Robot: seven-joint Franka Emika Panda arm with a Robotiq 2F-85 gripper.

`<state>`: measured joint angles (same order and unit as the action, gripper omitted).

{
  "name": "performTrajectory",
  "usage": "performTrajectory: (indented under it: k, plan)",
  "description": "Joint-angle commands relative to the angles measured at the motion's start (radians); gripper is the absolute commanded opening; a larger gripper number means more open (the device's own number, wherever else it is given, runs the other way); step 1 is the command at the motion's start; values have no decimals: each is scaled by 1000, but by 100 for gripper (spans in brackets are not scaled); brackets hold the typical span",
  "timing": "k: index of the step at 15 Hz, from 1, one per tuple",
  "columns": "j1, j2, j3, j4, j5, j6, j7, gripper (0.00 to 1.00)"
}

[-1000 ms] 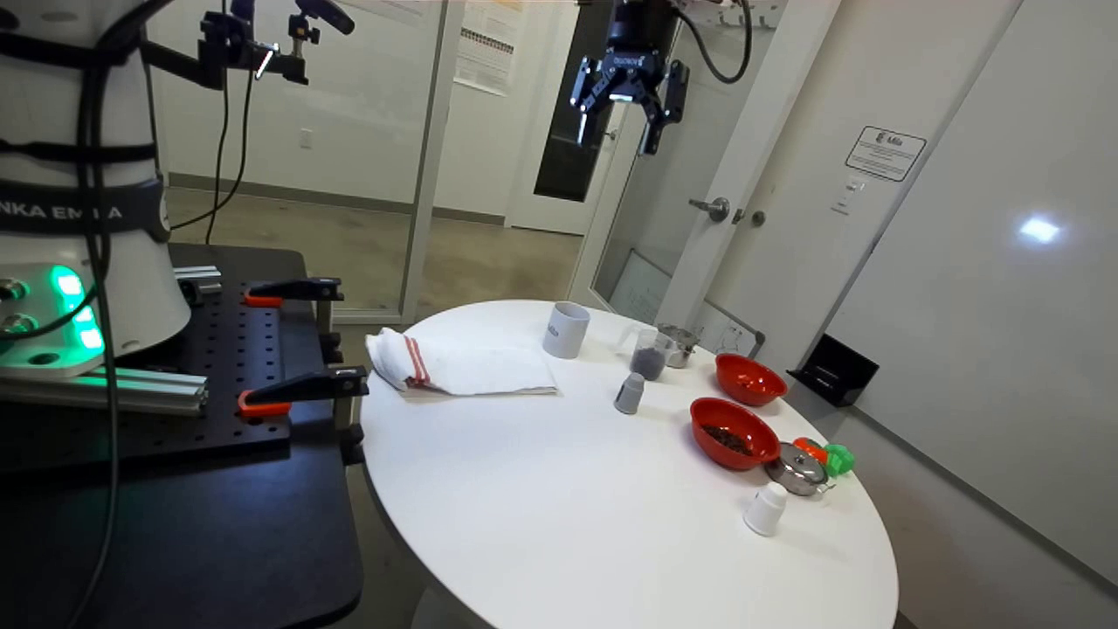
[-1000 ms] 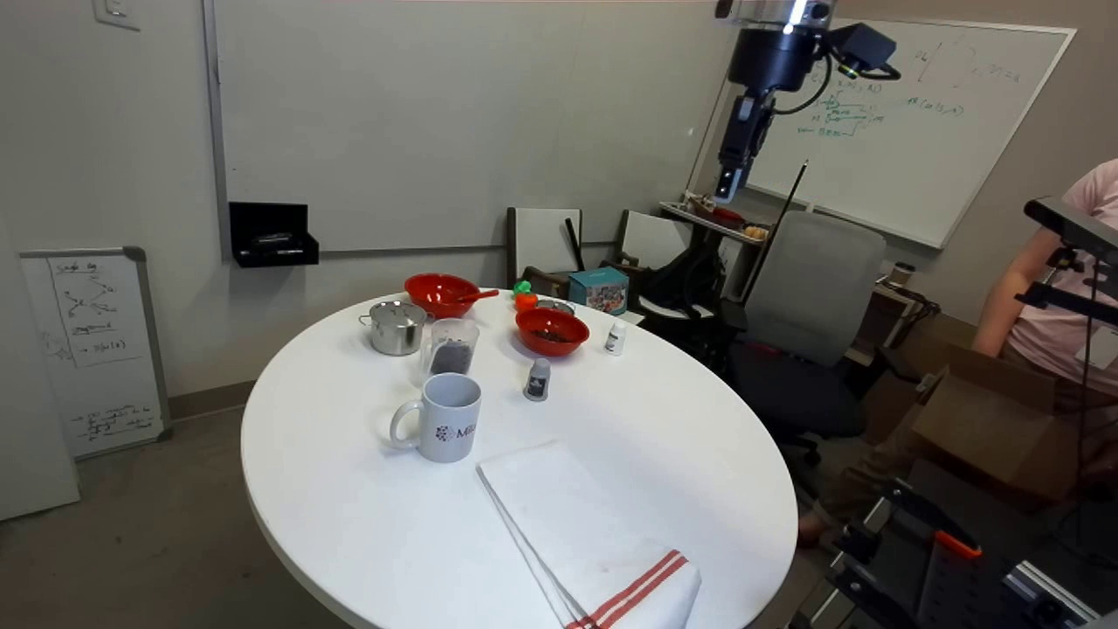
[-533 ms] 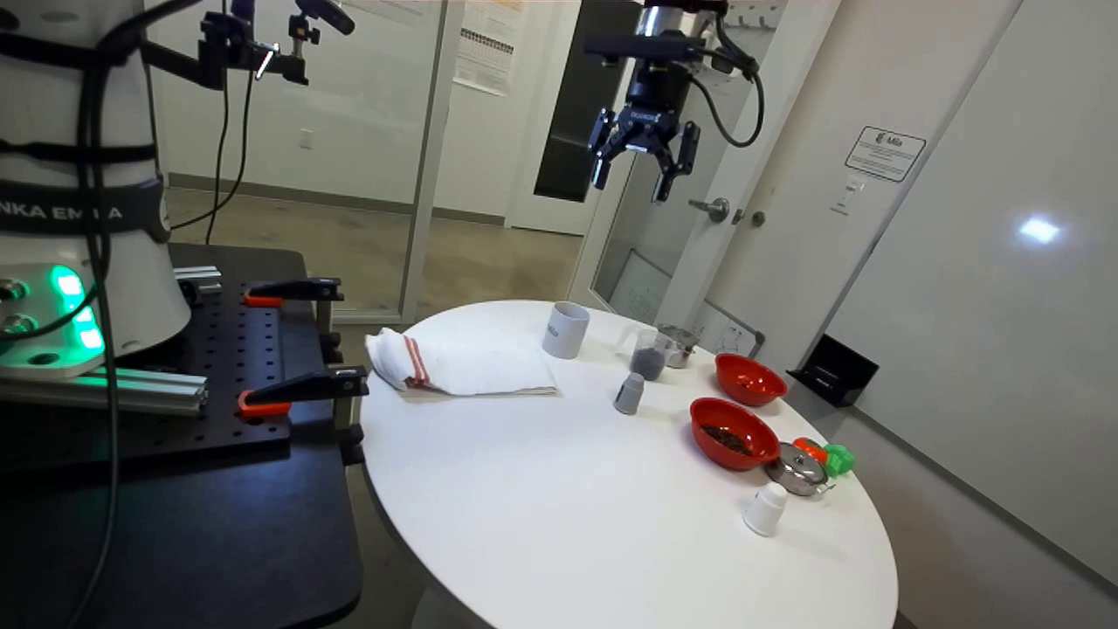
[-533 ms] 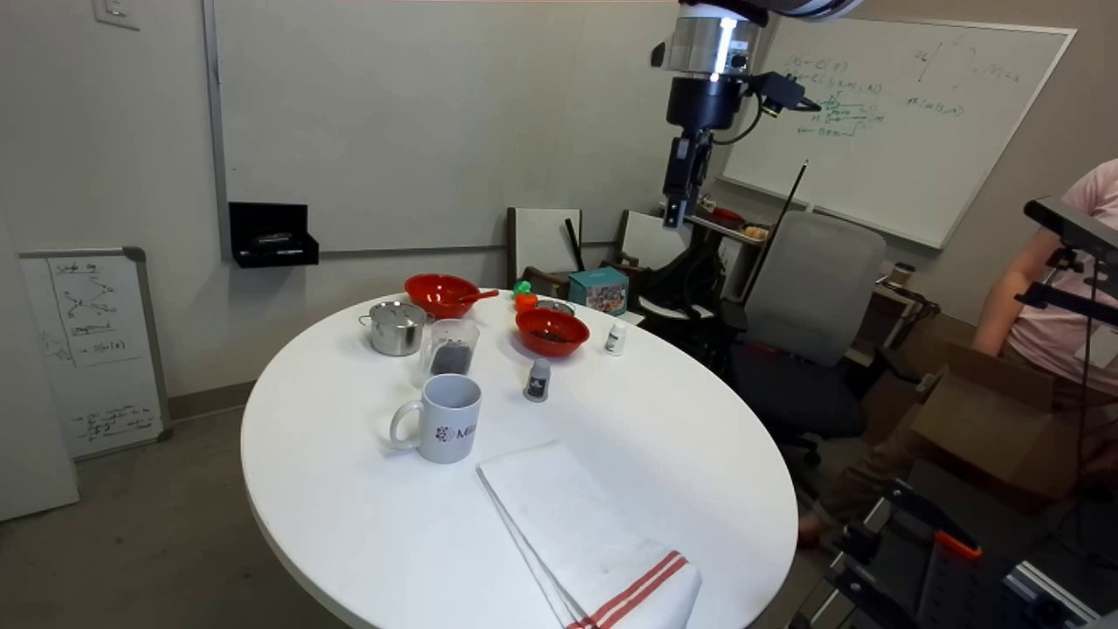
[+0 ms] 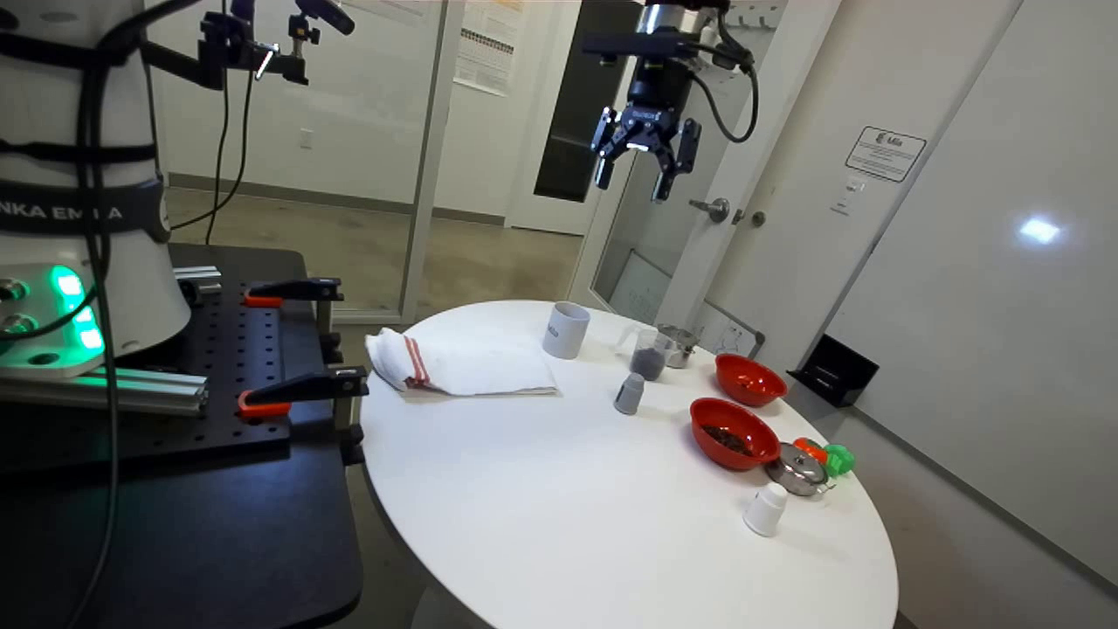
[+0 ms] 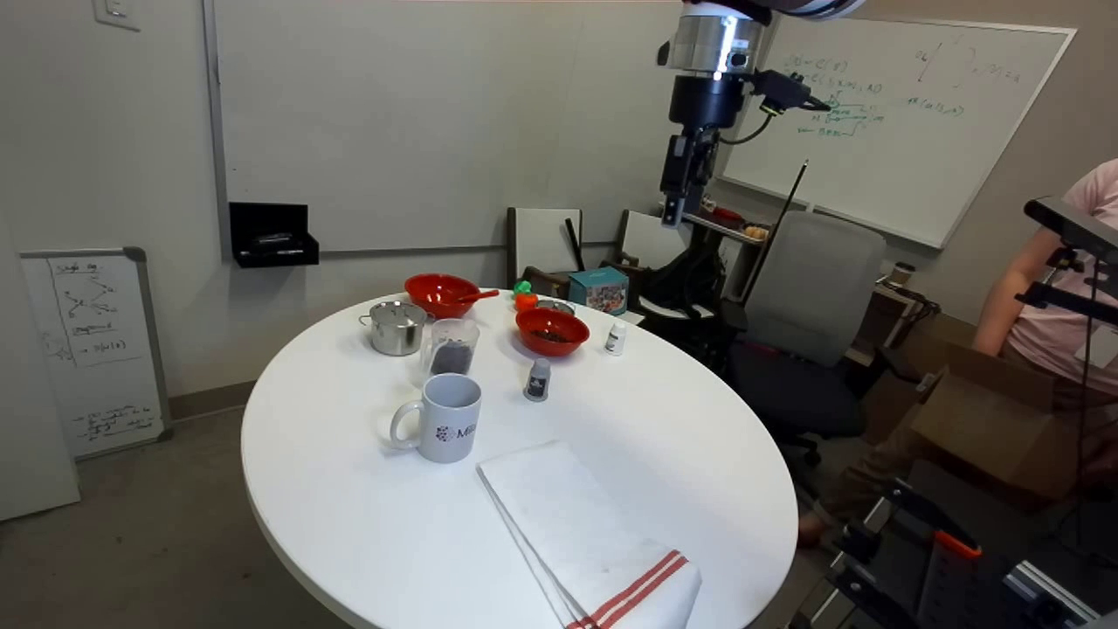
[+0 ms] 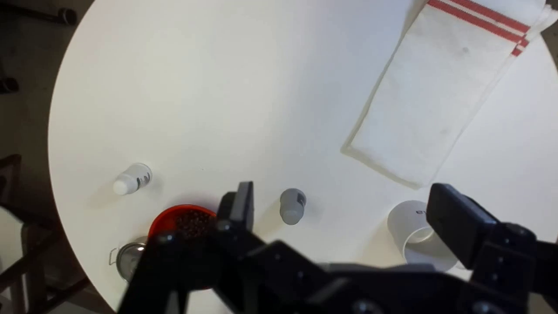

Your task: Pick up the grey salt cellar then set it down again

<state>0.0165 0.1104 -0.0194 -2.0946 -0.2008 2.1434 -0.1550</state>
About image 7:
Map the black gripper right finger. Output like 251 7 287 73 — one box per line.
425 181 502 270

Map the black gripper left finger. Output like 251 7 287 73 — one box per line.
216 179 256 233

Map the grey salt cellar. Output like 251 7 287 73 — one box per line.
277 186 308 226

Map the white salt shaker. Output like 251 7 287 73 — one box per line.
111 162 153 197

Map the white mug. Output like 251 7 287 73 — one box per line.
387 199 460 272

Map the red bowl with dark contents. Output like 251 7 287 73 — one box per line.
146 202 219 242

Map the white towel with red stripes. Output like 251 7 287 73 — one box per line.
340 0 558 190

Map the dark metal frame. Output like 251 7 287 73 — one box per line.
0 153 94 310

